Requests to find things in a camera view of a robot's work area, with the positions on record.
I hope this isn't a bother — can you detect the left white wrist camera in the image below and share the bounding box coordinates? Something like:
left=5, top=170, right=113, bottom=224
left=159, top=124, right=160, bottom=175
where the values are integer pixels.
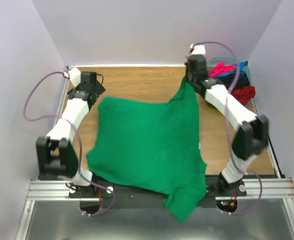
left=63, top=67, right=81, bottom=87

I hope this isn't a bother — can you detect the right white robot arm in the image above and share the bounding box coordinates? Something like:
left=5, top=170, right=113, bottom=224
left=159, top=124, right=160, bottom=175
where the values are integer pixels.
left=185, top=54, right=269, bottom=195

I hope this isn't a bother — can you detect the pink t shirt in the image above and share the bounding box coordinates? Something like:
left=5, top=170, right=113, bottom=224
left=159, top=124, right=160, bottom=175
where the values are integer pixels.
left=208, top=62, right=237, bottom=77

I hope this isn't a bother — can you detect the aluminium frame rail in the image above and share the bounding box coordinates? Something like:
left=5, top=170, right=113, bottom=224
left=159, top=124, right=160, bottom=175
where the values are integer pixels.
left=27, top=177, right=294, bottom=201

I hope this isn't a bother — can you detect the black t shirt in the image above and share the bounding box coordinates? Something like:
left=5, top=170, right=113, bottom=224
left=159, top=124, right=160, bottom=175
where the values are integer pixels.
left=214, top=72, right=251, bottom=91

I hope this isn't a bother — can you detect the red t shirt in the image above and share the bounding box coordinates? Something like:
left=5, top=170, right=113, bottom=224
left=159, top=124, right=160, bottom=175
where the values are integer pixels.
left=231, top=85, right=256, bottom=106

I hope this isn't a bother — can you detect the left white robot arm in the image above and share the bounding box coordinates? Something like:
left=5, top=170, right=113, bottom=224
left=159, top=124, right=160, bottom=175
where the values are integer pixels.
left=36, top=68, right=105, bottom=197

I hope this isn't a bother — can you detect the green t shirt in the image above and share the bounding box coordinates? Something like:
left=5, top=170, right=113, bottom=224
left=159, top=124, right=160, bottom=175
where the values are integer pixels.
left=86, top=79, right=206, bottom=222

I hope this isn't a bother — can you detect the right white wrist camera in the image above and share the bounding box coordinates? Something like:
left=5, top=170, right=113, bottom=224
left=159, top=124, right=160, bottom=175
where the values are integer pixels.
left=189, top=44, right=206, bottom=56

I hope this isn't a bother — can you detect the grey plastic laundry basket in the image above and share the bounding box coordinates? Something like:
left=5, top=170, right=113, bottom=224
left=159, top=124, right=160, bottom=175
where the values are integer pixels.
left=208, top=61, right=256, bottom=106

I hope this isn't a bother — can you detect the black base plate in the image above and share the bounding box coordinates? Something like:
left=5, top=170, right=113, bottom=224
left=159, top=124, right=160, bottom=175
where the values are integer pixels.
left=66, top=175, right=247, bottom=212

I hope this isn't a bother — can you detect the blue t shirt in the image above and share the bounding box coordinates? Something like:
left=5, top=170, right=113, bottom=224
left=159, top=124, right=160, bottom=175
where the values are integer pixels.
left=223, top=61, right=248, bottom=75

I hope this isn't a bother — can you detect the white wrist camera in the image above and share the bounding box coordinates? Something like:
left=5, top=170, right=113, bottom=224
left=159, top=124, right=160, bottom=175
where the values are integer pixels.
left=63, top=67, right=81, bottom=87
left=189, top=44, right=206, bottom=56

